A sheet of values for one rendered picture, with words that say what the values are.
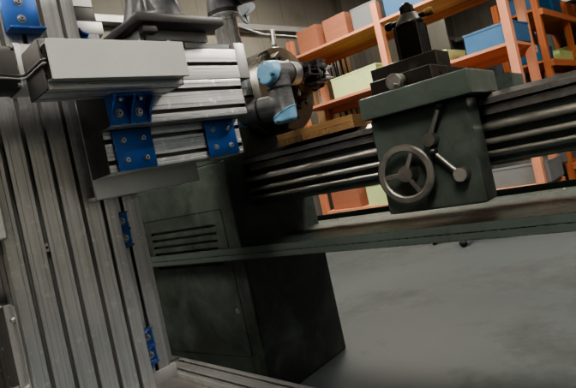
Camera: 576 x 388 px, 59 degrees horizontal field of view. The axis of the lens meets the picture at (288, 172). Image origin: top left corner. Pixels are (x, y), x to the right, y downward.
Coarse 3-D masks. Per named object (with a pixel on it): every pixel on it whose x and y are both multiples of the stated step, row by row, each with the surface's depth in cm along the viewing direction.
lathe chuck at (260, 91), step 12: (276, 48) 185; (252, 60) 181; (264, 60) 179; (252, 72) 177; (252, 84) 176; (264, 96) 175; (312, 96) 198; (312, 108) 197; (300, 120) 189; (276, 132) 187
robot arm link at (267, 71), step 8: (264, 64) 151; (272, 64) 150; (280, 64) 152; (288, 64) 155; (256, 72) 153; (264, 72) 151; (272, 72) 149; (280, 72) 151; (288, 72) 154; (296, 72) 157; (264, 80) 152; (272, 80) 150; (280, 80) 152; (288, 80) 154
